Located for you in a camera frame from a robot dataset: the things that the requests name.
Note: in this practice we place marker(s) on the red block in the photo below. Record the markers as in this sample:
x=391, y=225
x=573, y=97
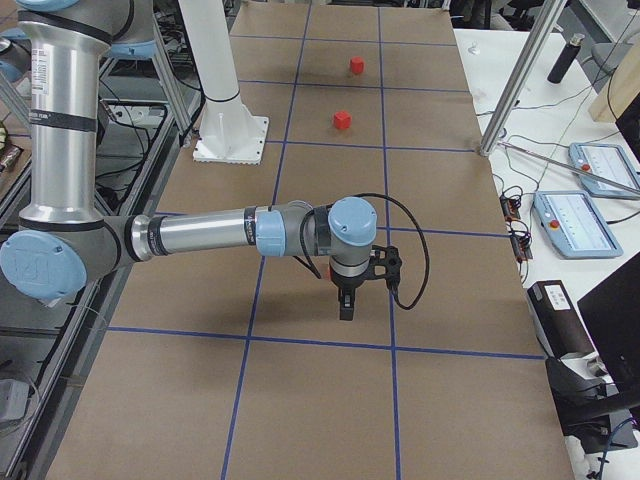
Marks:
x=342, y=120
x=357, y=65

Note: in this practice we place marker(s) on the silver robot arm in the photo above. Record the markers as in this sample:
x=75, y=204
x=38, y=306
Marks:
x=63, y=242

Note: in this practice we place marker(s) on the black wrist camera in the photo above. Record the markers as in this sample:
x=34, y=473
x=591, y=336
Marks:
x=385, y=264

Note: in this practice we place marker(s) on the white pedestal column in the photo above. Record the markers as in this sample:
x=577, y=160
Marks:
x=228, y=132

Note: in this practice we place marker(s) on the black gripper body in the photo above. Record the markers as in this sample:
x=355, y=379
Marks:
x=348, y=283

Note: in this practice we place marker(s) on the far teach pendant tablet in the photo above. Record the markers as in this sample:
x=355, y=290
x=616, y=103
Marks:
x=607, y=161

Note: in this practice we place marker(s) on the aluminium frame post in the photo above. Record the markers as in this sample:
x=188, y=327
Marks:
x=536, y=40

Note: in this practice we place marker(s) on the teach pendant tablet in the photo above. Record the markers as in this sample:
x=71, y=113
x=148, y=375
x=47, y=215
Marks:
x=574, y=225
x=607, y=161

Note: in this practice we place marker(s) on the small circuit board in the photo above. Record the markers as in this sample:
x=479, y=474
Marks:
x=518, y=231

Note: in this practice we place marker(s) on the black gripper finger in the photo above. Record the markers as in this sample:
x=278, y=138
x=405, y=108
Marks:
x=346, y=305

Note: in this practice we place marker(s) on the black box with label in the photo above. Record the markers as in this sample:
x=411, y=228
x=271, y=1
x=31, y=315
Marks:
x=559, y=329

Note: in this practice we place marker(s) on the near teach pendant tablet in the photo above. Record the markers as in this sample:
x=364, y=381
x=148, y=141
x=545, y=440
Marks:
x=574, y=225

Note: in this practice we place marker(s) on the black bottle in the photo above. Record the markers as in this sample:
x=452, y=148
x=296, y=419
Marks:
x=566, y=58

